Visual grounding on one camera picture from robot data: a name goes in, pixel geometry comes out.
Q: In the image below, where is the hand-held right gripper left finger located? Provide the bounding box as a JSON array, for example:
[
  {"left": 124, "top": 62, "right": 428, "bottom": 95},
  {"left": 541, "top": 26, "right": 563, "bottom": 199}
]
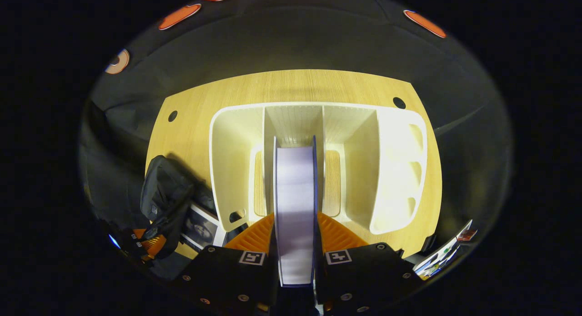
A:
[{"left": 175, "top": 212, "right": 279, "bottom": 315}]

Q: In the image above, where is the black schoolbag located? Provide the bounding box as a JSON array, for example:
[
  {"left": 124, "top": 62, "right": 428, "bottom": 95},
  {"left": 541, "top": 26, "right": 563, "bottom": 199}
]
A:
[{"left": 140, "top": 155, "right": 220, "bottom": 261}]

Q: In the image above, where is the blue dark cover book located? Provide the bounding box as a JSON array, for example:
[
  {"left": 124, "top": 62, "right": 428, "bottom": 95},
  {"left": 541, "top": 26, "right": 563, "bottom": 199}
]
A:
[{"left": 272, "top": 135, "right": 318, "bottom": 287}]

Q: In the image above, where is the white bookshelf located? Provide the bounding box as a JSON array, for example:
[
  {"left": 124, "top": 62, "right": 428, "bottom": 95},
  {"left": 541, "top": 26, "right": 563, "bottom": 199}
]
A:
[{"left": 209, "top": 102, "right": 428, "bottom": 236}]

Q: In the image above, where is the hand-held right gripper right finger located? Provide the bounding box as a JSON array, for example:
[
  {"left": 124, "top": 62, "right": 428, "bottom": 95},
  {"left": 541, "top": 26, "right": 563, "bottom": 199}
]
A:
[{"left": 315, "top": 211, "right": 426, "bottom": 315}]

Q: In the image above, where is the cluttered white desk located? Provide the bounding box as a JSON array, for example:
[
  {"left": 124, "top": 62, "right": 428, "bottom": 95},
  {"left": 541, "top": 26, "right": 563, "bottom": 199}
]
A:
[{"left": 413, "top": 219, "right": 479, "bottom": 281}]

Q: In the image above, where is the white portrait cover book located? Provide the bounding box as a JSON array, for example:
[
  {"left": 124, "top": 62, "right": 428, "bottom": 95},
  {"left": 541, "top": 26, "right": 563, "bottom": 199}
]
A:
[{"left": 181, "top": 202, "right": 228, "bottom": 253}]

